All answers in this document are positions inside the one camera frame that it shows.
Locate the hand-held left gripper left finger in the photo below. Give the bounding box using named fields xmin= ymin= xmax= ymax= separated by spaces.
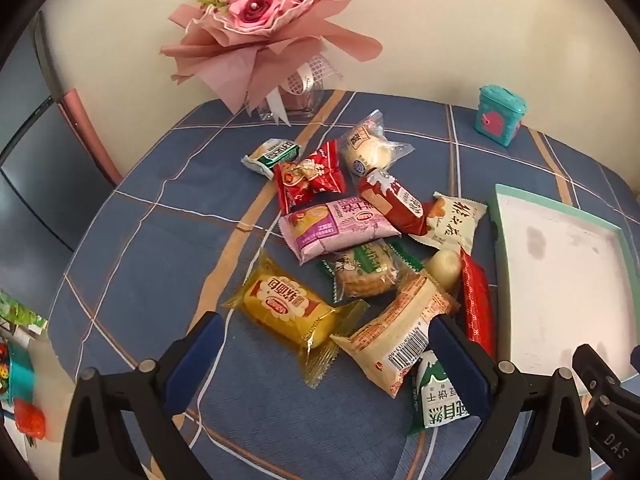
xmin=59 ymin=311 xmax=226 ymax=480

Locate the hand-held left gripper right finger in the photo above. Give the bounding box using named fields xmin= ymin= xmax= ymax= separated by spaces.
xmin=427 ymin=313 xmax=598 ymax=480

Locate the green mountain biscuit packet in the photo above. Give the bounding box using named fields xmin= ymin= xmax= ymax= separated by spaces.
xmin=406 ymin=350 xmax=473 ymax=436

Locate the red snack packet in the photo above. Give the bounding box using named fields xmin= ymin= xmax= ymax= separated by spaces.
xmin=459 ymin=247 xmax=497 ymax=361

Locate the beige bread packet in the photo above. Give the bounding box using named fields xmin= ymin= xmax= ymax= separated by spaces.
xmin=330 ymin=270 xmax=460 ymax=398

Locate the small pale pastry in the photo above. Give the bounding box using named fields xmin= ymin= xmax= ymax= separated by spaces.
xmin=424 ymin=249 xmax=462 ymax=293

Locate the yellow cake packet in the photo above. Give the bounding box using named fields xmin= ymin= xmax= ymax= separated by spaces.
xmin=222 ymin=249 xmax=370 ymax=388

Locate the green-rimmed white tray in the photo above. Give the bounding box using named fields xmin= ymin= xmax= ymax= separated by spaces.
xmin=489 ymin=184 xmax=640 ymax=378

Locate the green cow cookie packet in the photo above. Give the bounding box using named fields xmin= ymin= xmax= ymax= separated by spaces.
xmin=320 ymin=240 xmax=425 ymax=305

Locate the cream snack packet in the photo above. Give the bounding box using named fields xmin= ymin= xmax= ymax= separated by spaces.
xmin=407 ymin=191 xmax=488 ymax=251

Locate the brown-red cake packet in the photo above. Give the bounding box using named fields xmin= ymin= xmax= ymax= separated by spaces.
xmin=357 ymin=169 xmax=436 ymax=237

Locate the pink pastry packet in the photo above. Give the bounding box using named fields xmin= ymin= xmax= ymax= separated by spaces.
xmin=279 ymin=197 xmax=402 ymax=265

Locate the red candy packet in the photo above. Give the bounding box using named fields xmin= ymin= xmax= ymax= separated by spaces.
xmin=272 ymin=141 xmax=347 ymax=215

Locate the green and white biscuit packet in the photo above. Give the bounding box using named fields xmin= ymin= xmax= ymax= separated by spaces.
xmin=241 ymin=138 xmax=304 ymax=177

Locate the clear bun packet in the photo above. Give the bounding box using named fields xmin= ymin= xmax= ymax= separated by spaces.
xmin=338 ymin=111 xmax=416 ymax=181

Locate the teal plastic container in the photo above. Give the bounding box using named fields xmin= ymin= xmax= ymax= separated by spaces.
xmin=5 ymin=342 xmax=37 ymax=406

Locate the orange plastic toy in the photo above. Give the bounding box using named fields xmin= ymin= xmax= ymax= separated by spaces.
xmin=14 ymin=397 xmax=47 ymax=442

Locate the green leaf print sheet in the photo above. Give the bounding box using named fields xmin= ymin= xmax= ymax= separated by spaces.
xmin=0 ymin=290 xmax=48 ymax=333

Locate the teal toy box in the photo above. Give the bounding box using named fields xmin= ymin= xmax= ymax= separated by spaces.
xmin=474 ymin=85 xmax=527 ymax=147

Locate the grey cabinet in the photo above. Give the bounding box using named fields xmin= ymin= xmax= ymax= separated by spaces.
xmin=0 ymin=10 xmax=121 ymax=256

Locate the clear glass vase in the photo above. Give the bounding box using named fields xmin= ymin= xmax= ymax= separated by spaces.
xmin=247 ymin=52 xmax=326 ymax=121

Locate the pink rose bouquet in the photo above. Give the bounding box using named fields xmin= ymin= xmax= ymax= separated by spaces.
xmin=160 ymin=0 xmax=383 ymax=116

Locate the pink chair frame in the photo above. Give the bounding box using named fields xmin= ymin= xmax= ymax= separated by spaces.
xmin=59 ymin=87 xmax=123 ymax=186

